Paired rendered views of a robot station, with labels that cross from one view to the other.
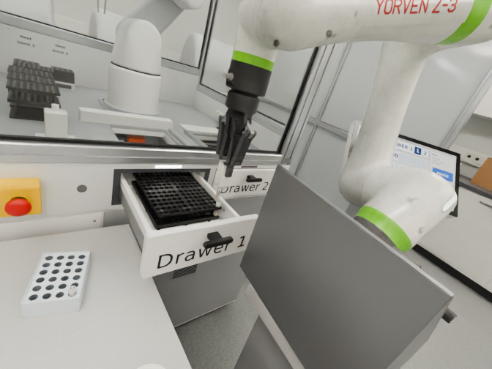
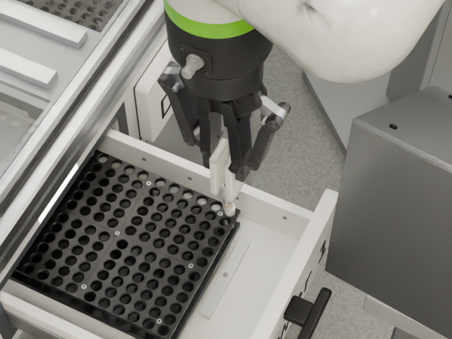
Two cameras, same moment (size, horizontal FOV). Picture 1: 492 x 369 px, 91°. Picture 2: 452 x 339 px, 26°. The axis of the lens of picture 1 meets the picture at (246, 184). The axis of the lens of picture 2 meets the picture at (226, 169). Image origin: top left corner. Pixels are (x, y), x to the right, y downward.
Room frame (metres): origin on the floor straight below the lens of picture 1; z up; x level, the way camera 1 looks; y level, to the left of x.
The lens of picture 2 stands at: (0.06, 0.25, 1.86)
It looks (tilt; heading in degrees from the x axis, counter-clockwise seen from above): 57 degrees down; 340
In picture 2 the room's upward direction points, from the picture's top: straight up
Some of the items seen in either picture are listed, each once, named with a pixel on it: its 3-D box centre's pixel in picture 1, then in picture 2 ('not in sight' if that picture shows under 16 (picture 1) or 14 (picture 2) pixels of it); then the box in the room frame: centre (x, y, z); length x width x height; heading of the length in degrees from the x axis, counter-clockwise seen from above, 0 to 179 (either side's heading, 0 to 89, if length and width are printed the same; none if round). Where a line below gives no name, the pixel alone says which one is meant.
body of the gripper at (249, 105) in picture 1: (239, 113); (222, 75); (0.58, 0.07, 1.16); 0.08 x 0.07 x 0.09; 44
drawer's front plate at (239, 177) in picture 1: (246, 182); (196, 37); (0.87, 0.00, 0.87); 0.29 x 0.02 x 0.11; 134
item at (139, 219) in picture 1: (173, 198); (113, 245); (0.61, 0.19, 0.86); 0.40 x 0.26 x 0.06; 44
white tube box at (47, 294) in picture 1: (60, 280); not in sight; (0.32, 0.29, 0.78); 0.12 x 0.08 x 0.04; 29
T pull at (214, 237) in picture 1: (215, 239); (303, 313); (0.44, 0.03, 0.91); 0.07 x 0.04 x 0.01; 134
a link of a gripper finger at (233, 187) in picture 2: (225, 175); (235, 173); (0.57, 0.06, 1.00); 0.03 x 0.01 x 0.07; 134
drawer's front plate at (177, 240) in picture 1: (206, 241); (278, 315); (0.46, 0.04, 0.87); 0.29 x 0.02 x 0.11; 134
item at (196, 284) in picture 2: (191, 210); (198, 270); (0.53, 0.11, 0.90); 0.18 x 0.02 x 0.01; 134
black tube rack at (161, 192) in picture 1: (174, 198); (120, 246); (0.60, 0.18, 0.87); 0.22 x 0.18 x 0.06; 44
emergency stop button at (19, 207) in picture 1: (18, 206); not in sight; (0.38, 0.43, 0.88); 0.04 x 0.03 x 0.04; 134
